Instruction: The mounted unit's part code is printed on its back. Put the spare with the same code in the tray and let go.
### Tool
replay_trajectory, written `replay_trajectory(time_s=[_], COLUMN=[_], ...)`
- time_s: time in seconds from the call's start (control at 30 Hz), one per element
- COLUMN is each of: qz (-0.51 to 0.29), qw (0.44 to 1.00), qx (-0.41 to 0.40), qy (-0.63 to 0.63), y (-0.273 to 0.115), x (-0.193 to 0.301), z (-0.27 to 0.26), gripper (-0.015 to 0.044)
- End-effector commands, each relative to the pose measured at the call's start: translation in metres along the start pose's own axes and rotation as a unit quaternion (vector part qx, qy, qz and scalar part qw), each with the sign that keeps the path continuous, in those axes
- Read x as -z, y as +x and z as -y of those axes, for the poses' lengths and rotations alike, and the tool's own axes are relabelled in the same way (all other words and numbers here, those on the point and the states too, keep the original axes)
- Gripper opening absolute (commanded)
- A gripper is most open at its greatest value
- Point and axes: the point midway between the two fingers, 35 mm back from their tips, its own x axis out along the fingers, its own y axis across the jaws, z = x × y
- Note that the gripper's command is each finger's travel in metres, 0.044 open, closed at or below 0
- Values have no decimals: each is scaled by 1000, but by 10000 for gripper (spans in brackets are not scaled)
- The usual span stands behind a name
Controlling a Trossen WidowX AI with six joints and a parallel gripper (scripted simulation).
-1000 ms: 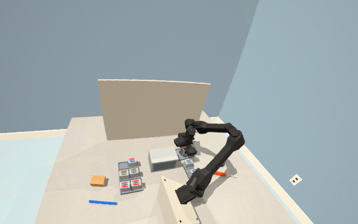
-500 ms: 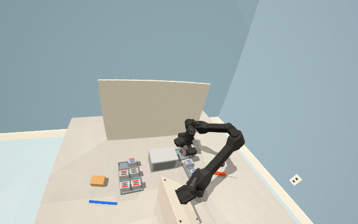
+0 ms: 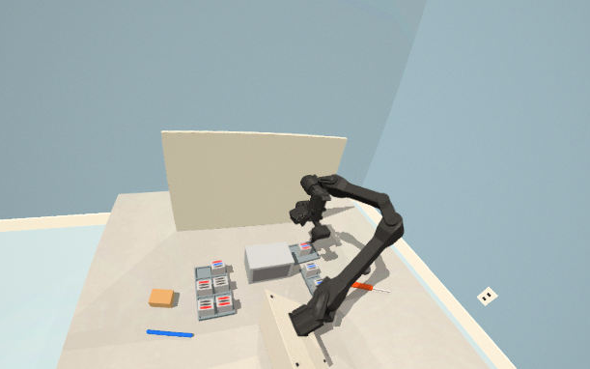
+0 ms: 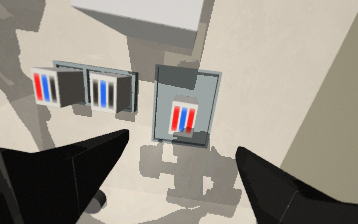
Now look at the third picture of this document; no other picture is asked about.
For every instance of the orange-handled screwdriver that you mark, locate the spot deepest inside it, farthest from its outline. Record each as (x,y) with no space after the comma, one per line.
(365,287)

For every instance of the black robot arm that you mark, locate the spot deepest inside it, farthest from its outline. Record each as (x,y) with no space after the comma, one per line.
(331,292)

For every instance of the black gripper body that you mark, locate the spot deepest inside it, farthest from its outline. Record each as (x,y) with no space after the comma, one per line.
(319,231)

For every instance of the beige flat panel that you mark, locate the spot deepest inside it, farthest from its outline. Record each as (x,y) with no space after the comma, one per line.
(236,179)

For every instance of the orange rectangular block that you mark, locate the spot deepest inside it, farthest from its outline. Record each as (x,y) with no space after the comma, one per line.
(162,298)

